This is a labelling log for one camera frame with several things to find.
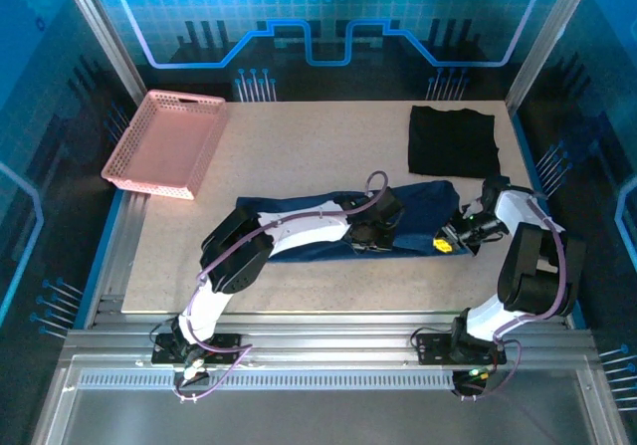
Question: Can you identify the blue t-shirt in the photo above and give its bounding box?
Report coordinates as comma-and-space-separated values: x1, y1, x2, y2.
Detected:
234, 179, 474, 263

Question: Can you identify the folded black t-shirt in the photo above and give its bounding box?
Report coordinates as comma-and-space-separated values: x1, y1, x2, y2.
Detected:
407, 105, 502, 180

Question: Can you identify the pink plastic basket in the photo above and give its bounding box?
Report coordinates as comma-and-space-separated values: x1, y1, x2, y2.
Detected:
101, 89, 229, 201

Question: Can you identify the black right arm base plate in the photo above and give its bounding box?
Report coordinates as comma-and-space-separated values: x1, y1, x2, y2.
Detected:
415, 333, 507, 366

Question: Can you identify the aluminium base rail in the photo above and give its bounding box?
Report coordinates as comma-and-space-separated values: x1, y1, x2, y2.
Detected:
64, 310, 598, 366

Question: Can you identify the slotted grey cable duct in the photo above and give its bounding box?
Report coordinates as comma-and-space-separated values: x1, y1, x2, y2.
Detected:
79, 368, 457, 391

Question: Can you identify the aluminium frame post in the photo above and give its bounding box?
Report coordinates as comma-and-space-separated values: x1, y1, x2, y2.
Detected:
57, 0, 148, 108
505, 0, 601, 111

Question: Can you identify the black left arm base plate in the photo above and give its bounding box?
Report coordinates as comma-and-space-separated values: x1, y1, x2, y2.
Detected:
151, 333, 243, 366

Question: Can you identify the grey metal bench frame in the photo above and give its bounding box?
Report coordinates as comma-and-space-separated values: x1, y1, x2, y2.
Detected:
29, 354, 631, 445

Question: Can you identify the aluminium side rail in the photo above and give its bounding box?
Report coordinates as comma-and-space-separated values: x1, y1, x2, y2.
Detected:
84, 190, 150, 330

